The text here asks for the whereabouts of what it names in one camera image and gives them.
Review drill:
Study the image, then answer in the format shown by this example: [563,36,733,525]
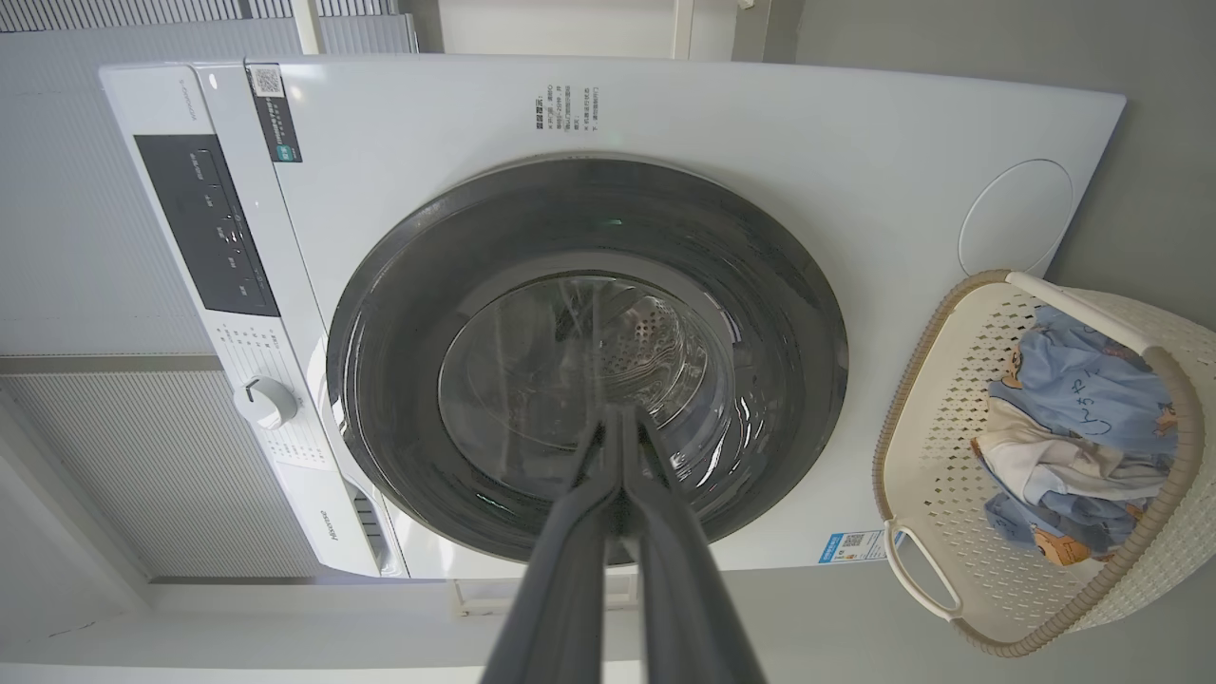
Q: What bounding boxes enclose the blue and white cartoon garment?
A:
[971,397,1175,569]

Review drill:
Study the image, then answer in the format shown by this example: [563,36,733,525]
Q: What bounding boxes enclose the cream perforated laundry basket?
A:
[872,270,1216,658]

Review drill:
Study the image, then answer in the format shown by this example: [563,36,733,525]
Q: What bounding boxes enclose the blue cartoon print garment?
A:
[986,304,1184,459]

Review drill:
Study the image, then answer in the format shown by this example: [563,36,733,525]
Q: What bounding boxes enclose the black round glass washer door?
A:
[326,157,849,563]

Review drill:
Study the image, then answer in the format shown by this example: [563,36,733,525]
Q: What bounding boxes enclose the white front-load washing machine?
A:
[99,54,1128,582]

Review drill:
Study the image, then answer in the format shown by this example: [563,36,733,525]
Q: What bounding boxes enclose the round white filter cover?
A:
[958,159,1074,278]

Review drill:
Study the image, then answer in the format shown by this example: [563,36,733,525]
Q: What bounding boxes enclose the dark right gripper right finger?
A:
[625,408,769,684]

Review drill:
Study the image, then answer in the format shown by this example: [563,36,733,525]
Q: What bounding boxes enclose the blue energy label sticker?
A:
[819,530,903,565]

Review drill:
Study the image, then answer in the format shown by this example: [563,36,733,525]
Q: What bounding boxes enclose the stainless steel washing machine drum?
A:
[494,275,742,447]

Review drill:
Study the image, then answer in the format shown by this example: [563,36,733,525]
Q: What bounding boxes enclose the dark QR code sticker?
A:
[245,63,303,164]

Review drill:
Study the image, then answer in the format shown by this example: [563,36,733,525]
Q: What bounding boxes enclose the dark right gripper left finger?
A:
[480,407,624,684]

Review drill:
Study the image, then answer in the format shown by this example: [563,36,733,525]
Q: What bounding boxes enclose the black washing machine control display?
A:
[134,134,280,318]

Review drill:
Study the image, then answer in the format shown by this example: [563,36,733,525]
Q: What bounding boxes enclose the white washing machine dial knob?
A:
[234,376,299,430]

